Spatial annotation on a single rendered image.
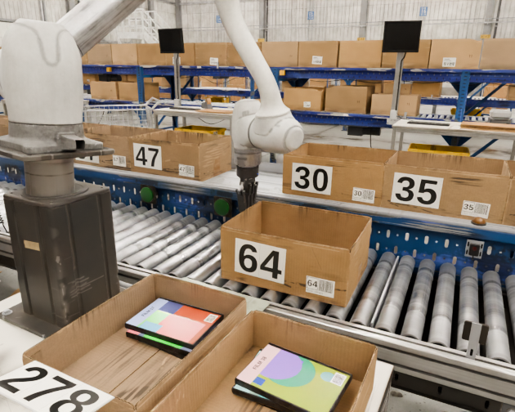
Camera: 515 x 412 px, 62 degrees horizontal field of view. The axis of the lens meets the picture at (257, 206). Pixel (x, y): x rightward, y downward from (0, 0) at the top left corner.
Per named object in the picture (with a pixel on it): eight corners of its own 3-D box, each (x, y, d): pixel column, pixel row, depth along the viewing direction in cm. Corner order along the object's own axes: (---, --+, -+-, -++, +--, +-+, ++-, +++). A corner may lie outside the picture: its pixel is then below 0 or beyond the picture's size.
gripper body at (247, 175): (243, 161, 146) (243, 187, 149) (231, 166, 139) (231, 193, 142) (263, 163, 143) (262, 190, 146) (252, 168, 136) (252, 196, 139)
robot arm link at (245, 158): (228, 149, 137) (229, 167, 139) (253, 151, 134) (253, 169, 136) (241, 144, 145) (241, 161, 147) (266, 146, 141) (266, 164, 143)
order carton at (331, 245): (219, 277, 131) (218, 226, 125) (259, 244, 156) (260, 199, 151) (346, 308, 115) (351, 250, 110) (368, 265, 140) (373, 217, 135)
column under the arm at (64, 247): (65, 348, 97) (45, 212, 87) (-3, 317, 109) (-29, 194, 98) (145, 297, 119) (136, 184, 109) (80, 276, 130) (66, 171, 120)
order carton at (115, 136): (71, 163, 219) (67, 131, 214) (113, 154, 244) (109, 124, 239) (131, 172, 203) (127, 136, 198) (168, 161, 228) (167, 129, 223)
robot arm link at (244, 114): (225, 146, 140) (248, 153, 130) (224, 98, 136) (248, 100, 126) (252, 143, 146) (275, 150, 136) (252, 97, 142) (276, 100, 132)
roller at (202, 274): (194, 283, 128) (192, 297, 130) (266, 228, 173) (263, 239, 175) (181, 276, 130) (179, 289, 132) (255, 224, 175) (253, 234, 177)
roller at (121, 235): (73, 262, 151) (72, 249, 149) (165, 218, 195) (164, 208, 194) (84, 266, 148) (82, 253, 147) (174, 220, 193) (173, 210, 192)
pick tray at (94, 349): (26, 397, 83) (18, 354, 80) (155, 305, 115) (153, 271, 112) (139, 456, 71) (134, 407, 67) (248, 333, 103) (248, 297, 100)
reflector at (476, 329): (457, 361, 98) (464, 320, 95) (457, 359, 99) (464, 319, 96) (481, 368, 96) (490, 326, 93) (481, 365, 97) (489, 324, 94)
